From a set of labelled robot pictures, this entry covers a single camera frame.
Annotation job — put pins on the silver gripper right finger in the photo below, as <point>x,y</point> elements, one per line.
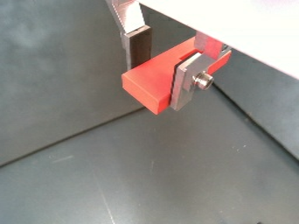
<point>192,73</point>

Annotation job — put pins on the red double-square peg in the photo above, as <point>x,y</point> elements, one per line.
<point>148,82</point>

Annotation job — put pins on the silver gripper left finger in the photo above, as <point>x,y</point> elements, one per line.
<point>135,32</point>

